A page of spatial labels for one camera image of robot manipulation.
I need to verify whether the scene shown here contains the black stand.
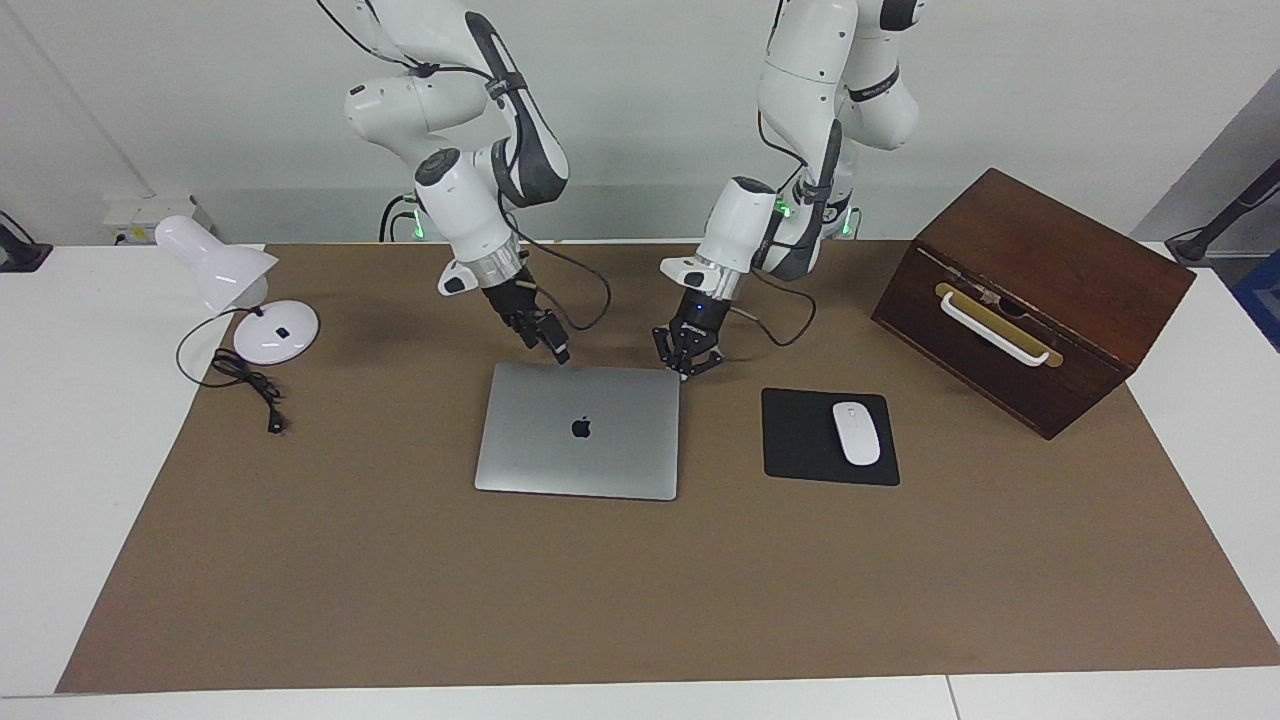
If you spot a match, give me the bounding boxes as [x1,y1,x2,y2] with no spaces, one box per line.
[1165,158,1280,266]

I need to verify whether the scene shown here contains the black clamp mount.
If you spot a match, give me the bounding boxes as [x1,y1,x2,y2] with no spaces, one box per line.
[0,212,53,273]

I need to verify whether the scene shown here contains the black arm base cable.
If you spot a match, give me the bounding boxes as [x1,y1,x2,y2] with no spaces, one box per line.
[378,193,421,243]

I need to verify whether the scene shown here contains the white box handle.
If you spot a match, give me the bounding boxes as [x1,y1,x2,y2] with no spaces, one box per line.
[940,290,1053,368]

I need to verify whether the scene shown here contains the white wall socket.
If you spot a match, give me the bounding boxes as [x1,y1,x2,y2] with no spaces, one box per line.
[103,195,198,246]

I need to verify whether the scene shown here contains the black mouse pad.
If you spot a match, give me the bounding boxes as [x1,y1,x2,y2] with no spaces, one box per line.
[761,388,901,487]

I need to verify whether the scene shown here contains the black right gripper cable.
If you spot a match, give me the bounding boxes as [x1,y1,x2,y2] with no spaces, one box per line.
[315,0,613,333]

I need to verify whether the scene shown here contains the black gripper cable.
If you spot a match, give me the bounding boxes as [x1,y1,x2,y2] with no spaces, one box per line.
[728,108,851,349]
[315,0,613,333]

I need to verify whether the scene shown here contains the dark wooden box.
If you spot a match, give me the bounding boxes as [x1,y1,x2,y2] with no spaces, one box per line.
[871,167,1197,441]

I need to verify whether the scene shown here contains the white desk lamp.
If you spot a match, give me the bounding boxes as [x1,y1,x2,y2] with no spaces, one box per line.
[153,215,321,366]

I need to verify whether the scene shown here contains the silver laptop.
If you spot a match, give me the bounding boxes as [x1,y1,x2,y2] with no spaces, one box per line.
[474,362,682,502]

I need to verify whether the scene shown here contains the black lamp power cable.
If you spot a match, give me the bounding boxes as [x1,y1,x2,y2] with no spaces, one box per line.
[176,305,291,435]

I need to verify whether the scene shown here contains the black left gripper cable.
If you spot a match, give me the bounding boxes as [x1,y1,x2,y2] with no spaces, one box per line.
[728,108,851,349]

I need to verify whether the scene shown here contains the brown table mat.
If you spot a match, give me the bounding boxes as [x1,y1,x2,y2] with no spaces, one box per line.
[55,240,1280,694]

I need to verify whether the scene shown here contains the blue crate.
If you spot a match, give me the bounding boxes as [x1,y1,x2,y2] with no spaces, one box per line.
[1232,250,1280,353]

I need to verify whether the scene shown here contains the white computer mouse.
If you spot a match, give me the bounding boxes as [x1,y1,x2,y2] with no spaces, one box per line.
[832,401,882,467]

